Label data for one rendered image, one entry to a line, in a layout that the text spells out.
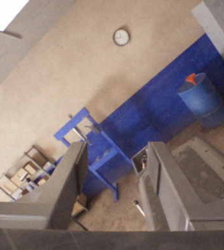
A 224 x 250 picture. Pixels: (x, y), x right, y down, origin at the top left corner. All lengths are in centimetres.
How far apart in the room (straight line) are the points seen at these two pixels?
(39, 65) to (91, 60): 109
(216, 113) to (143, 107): 138
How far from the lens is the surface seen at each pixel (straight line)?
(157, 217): 90
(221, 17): 378
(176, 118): 410
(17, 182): 474
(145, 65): 380
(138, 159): 339
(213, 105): 350
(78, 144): 15
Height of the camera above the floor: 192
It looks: 12 degrees down
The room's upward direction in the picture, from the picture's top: 43 degrees counter-clockwise
